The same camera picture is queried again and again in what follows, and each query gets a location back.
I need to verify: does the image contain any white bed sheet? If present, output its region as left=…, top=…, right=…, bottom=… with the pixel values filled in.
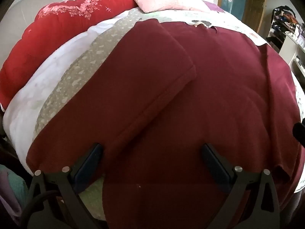
left=4, top=20, right=115, bottom=174

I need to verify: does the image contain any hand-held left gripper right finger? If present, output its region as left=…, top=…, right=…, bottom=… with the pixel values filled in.
left=201, top=143, right=281, bottom=229

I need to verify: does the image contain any white shelf unit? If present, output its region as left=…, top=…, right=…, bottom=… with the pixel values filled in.
left=279, top=23, right=305, bottom=84

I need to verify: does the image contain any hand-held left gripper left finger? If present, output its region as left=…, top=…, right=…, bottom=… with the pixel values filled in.
left=26, top=143, right=104, bottom=229

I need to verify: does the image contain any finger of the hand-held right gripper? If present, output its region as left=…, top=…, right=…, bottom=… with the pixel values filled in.
left=293, top=122, right=305, bottom=144

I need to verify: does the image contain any heart-patterned quilted bedspread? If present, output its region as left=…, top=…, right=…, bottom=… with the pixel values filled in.
left=33, top=5, right=305, bottom=220

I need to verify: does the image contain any teal and purple cloth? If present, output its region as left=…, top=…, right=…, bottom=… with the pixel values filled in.
left=0, top=163, right=30, bottom=222

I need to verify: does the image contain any maroon knit garment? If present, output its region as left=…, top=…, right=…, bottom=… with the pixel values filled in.
left=26, top=19, right=301, bottom=229

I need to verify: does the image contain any red floral quilt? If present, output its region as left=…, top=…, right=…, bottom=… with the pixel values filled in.
left=0, top=0, right=139, bottom=111

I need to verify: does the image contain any black cable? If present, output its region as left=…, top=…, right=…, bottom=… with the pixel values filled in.
left=19, top=190, right=60, bottom=229

